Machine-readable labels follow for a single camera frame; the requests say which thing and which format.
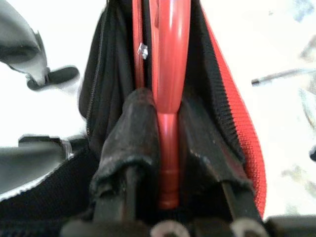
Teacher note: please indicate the dark shirt with red trim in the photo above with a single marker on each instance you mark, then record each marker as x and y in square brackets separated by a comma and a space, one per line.
[111, 74]

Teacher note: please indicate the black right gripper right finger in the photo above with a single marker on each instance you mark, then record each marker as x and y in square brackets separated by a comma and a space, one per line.
[202, 160]

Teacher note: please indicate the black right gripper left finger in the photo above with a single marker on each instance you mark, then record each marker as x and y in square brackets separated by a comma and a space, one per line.
[133, 128]

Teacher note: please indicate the red plastic clothes hanger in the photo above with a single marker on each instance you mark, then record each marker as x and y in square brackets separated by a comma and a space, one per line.
[170, 74]

